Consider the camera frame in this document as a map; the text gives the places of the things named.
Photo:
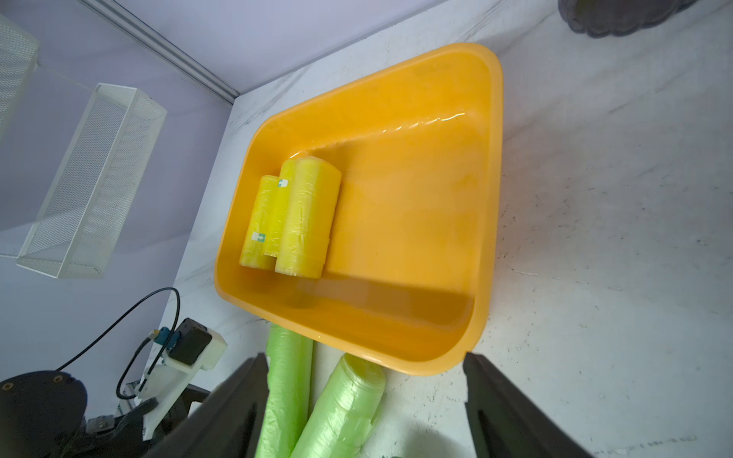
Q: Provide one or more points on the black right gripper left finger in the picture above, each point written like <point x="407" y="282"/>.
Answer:
<point x="228" y="423"/>

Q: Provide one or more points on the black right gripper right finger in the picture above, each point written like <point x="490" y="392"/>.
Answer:
<point x="504" y="422"/>

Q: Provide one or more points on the yellow trash bag roll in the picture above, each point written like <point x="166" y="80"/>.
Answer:
<point x="309" y="218"/>
<point x="276" y="214"/>
<point x="253" y="250"/>

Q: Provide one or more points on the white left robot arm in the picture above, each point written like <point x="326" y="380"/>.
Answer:
<point x="43" y="415"/>

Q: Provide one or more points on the green trash bag roll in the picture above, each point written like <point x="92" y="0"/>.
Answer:
<point x="346" y="412"/>
<point x="289" y="357"/>

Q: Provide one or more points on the yellow plastic storage box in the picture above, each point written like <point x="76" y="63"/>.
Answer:
<point x="408" y="279"/>

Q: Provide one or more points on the white mesh lower shelf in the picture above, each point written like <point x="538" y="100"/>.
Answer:
<point x="80" y="221"/>

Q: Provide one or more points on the white mesh shelf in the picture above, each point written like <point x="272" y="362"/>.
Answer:
<point x="80" y="221"/>
<point x="19" y="56"/>

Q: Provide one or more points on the white mesh upper shelf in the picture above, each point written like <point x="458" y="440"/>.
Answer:
<point x="19" y="56"/>

